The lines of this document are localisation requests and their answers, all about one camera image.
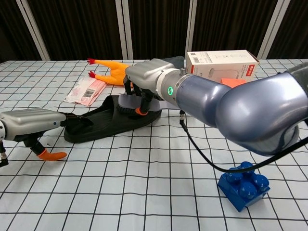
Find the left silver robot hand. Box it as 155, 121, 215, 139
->
0, 108, 94, 161

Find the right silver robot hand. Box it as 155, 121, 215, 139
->
123, 58, 176, 116

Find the grey cleaning brush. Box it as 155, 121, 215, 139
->
119, 94, 161, 115

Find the black rubber slipper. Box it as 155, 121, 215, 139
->
64, 95, 161, 143

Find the yellow rubber chicken toy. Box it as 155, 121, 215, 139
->
87, 57, 134, 87

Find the grey folded towel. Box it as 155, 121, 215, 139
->
157, 55, 188, 109

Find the pink mask packet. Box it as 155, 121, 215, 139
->
64, 77, 108, 106

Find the white product carton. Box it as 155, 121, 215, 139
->
186, 50, 260, 84

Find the orange foam cube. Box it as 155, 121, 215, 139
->
220, 77, 247, 89

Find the dark folding partition screen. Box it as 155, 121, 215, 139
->
0, 0, 308, 61

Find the checkered tablecloth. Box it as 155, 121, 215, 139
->
0, 58, 308, 231

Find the blue studded building block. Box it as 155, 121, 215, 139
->
218, 161, 271, 213

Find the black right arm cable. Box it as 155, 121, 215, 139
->
179, 113, 308, 173

